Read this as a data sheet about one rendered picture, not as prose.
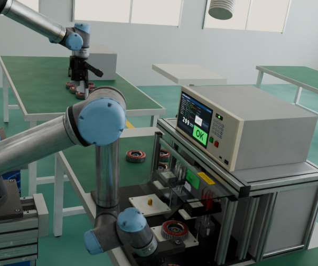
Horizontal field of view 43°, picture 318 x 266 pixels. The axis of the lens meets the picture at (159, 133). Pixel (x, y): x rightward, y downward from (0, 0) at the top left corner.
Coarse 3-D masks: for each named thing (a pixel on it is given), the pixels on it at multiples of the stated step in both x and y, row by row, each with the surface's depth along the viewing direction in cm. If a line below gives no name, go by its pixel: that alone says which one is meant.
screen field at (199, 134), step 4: (196, 128) 170; (196, 132) 170; (200, 132) 167; (204, 132) 164; (196, 136) 170; (200, 136) 167; (204, 136) 164; (200, 140) 168; (204, 140) 165; (204, 144) 165
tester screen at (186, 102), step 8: (184, 96) 177; (184, 104) 177; (192, 104) 171; (200, 104) 166; (184, 112) 178; (192, 112) 172; (200, 112) 166; (208, 112) 161; (192, 120) 172; (208, 120) 161; (184, 128) 179; (192, 128) 173; (200, 128) 167; (208, 128) 162; (192, 136) 173
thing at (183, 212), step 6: (186, 204) 164; (192, 204) 163; (198, 204) 164; (180, 210) 166; (186, 210) 164; (192, 210) 161; (198, 210) 162; (204, 210) 164; (210, 210) 165; (216, 210) 166; (186, 216) 162; (192, 216) 162; (210, 216) 167
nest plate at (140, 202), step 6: (132, 198) 188; (138, 198) 189; (144, 198) 190; (132, 204) 185; (138, 204) 185; (144, 204) 185; (144, 210) 181; (150, 210) 181; (156, 210) 182; (144, 216) 178
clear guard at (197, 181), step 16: (160, 176) 152; (176, 176) 153; (192, 176) 155; (208, 176) 156; (176, 192) 142; (192, 192) 143; (208, 192) 145; (224, 192) 146; (160, 208) 141; (176, 208) 136
